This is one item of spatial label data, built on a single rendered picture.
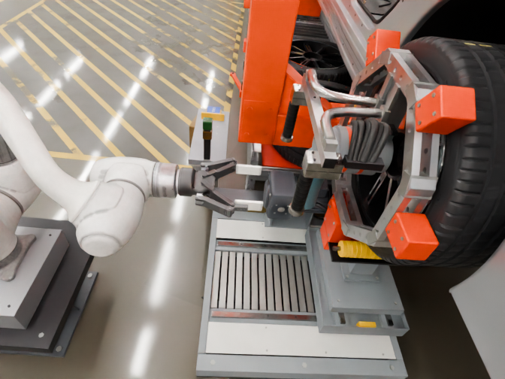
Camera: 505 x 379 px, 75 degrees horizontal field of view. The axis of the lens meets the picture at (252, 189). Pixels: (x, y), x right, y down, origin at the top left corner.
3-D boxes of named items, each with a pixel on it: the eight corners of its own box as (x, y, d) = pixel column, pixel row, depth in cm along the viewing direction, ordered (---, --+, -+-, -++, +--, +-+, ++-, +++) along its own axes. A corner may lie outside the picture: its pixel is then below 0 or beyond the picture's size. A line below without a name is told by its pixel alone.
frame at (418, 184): (373, 278, 100) (480, 131, 62) (352, 277, 100) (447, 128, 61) (339, 162, 139) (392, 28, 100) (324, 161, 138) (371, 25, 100)
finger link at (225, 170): (204, 187, 87) (201, 184, 87) (237, 171, 92) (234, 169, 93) (204, 177, 84) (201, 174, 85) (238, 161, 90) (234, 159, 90)
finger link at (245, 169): (235, 174, 91) (235, 171, 92) (260, 175, 92) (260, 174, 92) (236, 165, 89) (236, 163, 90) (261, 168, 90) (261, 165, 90)
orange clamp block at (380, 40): (399, 61, 97) (401, 31, 97) (373, 58, 96) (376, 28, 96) (388, 69, 104) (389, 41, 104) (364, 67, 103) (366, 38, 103)
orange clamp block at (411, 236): (412, 231, 84) (425, 261, 77) (382, 228, 83) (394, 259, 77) (425, 213, 79) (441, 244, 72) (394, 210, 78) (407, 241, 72)
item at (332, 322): (400, 337, 139) (411, 328, 132) (318, 334, 136) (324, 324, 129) (370, 241, 174) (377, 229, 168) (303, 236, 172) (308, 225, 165)
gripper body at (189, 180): (181, 180, 90) (215, 183, 91) (176, 203, 84) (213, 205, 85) (180, 159, 85) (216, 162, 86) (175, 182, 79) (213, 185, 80)
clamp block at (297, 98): (319, 107, 105) (322, 92, 102) (291, 104, 105) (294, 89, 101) (316, 99, 109) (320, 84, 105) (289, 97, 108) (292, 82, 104)
